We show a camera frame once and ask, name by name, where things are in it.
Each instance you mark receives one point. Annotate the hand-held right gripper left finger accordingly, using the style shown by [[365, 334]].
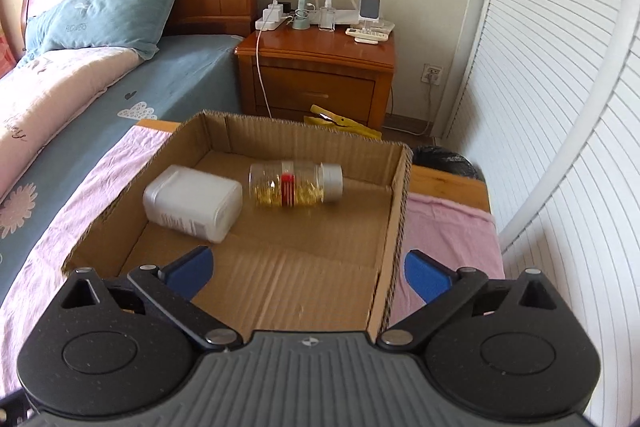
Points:
[[192, 269]]

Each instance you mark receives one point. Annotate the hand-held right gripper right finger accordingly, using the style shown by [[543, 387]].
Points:
[[422, 274]]

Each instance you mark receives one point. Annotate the brown cardboard box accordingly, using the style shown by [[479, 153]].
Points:
[[280, 272]]

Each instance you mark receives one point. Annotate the clear bottle yellow capsules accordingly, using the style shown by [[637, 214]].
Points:
[[295, 184]]

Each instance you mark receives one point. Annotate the pink cloth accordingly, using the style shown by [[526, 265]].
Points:
[[445, 232]]

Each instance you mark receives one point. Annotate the white plastic bottle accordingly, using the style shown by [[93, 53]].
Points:
[[195, 202]]

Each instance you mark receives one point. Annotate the dark round object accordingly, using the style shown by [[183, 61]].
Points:
[[445, 162]]

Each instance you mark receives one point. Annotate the white louvred closet door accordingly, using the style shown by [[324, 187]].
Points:
[[590, 217], [525, 32]]

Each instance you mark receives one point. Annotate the yellow clothes clip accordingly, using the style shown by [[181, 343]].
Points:
[[330, 119]]

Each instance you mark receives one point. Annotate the blue bedsheet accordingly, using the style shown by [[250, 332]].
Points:
[[175, 77]]

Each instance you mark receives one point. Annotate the wooden nightstand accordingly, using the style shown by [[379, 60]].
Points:
[[320, 92]]

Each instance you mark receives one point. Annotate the pink floral quilt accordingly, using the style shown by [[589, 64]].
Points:
[[50, 97]]

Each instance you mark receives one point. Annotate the white power strip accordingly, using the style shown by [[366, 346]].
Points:
[[272, 25]]

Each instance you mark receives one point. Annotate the blue pillow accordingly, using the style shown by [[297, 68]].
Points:
[[110, 17]]

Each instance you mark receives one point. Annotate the small display on stand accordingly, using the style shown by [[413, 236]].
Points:
[[371, 7]]

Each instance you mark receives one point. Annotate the white charger plug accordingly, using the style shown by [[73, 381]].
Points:
[[275, 9]]

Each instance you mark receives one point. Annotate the clear spray bottle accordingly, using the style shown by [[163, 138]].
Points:
[[327, 18]]

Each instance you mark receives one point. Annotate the white wall outlet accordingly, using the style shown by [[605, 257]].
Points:
[[433, 73]]

